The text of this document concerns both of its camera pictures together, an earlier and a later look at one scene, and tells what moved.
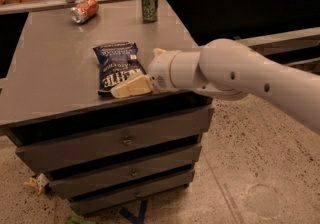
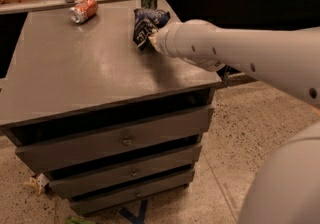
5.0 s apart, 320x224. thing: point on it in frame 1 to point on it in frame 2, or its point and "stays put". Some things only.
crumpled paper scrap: x=38 y=182 stays put
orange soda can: x=84 y=10 stays put
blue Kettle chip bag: x=118 y=63 to x=147 y=21
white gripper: x=160 y=69 to x=162 y=43
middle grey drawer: x=69 y=185 stays put
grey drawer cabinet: x=96 y=149 stays put
